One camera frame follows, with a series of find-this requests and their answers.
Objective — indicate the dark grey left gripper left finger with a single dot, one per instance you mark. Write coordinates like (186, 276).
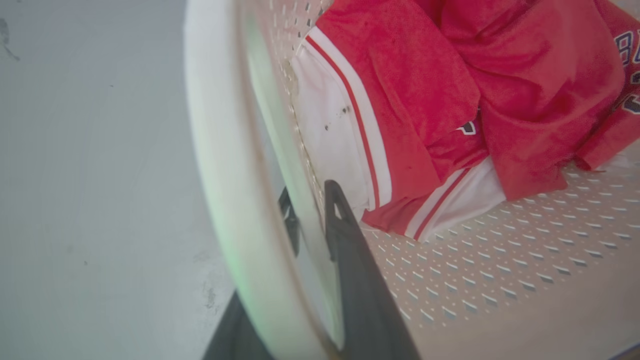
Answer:
(235, 330)

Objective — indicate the white perforated plastic laundry basket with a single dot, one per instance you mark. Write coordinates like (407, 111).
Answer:
(500, 280)

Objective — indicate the red and white jersey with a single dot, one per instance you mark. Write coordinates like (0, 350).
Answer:
(500, 90)

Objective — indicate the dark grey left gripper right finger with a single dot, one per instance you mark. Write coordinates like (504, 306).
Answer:
(362, 295)

